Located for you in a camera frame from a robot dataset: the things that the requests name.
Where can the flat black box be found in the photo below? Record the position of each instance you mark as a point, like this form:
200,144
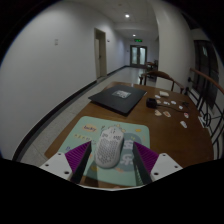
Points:
116,98

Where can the small black block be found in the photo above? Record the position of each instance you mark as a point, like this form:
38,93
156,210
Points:
151,102

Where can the glazed double door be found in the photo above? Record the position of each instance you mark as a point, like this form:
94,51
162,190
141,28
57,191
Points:
138,55

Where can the black railing with wooden handrail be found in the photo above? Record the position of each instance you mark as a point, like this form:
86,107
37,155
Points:
206,100

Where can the white perforated computer mouse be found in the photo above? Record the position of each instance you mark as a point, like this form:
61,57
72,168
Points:
109,146

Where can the round ceiling light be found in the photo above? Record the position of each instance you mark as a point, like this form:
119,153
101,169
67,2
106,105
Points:
127,15
134,35

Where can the small white and red card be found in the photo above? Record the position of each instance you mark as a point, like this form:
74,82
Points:
186,115

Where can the light green printed mouse pad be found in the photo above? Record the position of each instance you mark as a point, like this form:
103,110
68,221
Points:
133,133

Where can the dark wooden chair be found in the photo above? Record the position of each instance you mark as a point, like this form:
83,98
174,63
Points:
151,66

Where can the dark framed window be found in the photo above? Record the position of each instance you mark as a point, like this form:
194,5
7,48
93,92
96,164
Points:
206,70

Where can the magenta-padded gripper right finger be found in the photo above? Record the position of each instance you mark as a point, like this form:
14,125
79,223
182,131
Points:
150,161

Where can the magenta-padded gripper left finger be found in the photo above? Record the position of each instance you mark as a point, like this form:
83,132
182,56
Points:
75,160

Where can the small white box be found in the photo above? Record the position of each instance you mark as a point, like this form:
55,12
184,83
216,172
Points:
163,93

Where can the green exit sign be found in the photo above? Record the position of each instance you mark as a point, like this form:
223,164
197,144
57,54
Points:
138,40

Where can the white paper sheet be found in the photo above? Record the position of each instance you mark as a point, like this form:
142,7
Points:
201,120

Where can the small orange and white card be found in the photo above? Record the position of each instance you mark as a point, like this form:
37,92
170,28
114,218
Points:
157,113
166,114

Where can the beige single door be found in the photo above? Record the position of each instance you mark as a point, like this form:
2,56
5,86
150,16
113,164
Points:
101,55

